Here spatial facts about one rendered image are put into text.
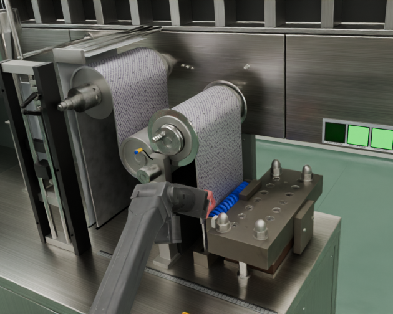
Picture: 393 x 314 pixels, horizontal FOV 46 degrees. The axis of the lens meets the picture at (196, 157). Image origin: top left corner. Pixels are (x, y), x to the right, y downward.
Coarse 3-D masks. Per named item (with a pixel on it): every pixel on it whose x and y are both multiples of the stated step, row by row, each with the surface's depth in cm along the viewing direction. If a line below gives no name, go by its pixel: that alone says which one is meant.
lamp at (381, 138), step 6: (372, 132) 117; (378, 132) 117; (384, 132) 116; (390, 132) 115; (372, 138) 118; (378, 138) 117; (384, 138) 116; (390, 138) 116; (372, 144) 119; (378, 144) 118; (384, 144) 117; (390, 144) 116
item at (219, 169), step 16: (240, 128) 128; (224, 144) 121; (240, 144) 129; (208, 160) 115; (224, 160) 122; (240, 160) 131; (208, 176) 116; (224, 176) 124; (240, 176) 133; (224, 192) 125
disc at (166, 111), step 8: (160, 112) 109; (168, 112) 108; (176, 112) 107; (152, 120) 112; (184, 120) 107; (192, 128) 106; (192, 136) 107; (152, 144) 115; (192, 144) 108; (192, 152) 109; (184, 160) 111; (192, 160) 110
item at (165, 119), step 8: (240, 112) 128; (160, 120) 110; (168, 120) 109; (176, 120) 107; (152, 128) 112; (184, 128) 107; (152, 136) 113; (184, 136) 108; (160, 152) 114; (184, 152) 110; (176, 160) 112
